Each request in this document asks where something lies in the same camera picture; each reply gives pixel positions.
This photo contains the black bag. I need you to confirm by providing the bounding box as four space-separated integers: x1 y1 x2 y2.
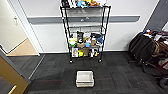
60 0 70 8

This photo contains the white wall switch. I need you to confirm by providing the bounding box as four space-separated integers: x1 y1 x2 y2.
13 17 19 26

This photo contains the small blue box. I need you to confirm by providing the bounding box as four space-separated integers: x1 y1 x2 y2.
85 41 91 48

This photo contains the white flat box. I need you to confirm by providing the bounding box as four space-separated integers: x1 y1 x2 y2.
98 2 107 7

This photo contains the white door frame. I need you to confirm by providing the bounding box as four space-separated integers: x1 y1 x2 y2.
7 0 45 56

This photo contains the tall brown box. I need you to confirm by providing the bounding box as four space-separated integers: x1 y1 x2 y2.
90 38 98 48

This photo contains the black chair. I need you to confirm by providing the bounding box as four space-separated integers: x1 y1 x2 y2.
128 31 158 73

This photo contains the black wire shelf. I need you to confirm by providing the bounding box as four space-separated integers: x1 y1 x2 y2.
60 4 111 64

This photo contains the brown cardboard box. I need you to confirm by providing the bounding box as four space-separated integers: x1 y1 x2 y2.
77 41 86 50

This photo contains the green bowl with white lid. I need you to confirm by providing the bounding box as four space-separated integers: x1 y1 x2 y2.
68 39 77 48

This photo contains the white and red box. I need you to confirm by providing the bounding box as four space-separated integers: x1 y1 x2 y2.
72 47 80 58

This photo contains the brown plush toy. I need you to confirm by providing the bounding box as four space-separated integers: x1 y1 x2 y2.
89 1 101 7

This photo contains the long grey wall band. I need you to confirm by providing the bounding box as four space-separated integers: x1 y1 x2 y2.
27 14 142 25

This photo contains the pale basket with dark spots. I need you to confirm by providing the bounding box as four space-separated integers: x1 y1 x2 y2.
75 69 96 89

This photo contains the yellow bag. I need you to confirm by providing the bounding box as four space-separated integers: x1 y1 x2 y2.
68 36 77 42

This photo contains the white box with dark print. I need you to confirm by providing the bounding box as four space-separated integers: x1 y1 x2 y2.
67 0 76 8

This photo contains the yellow container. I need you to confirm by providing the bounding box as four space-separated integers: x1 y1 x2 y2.
78 49 84 58

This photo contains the tan paper packet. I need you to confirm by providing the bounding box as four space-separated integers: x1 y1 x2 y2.
83 36 91 43

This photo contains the white bottle with yellow mark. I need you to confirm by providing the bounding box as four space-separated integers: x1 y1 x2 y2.
90 48 100 58

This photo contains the black printed pouch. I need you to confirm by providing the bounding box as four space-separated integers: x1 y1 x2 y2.
76 30 85 43

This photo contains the wooden door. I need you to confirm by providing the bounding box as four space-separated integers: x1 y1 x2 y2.
0 48 32 94

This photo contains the large blue plush toy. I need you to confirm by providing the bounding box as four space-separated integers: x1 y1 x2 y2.
96 33 105 46

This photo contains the brown paper bag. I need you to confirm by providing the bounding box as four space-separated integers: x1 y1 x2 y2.
82 48 91 58

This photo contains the black round item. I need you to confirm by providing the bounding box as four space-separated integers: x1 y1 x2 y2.
90 32 101 40

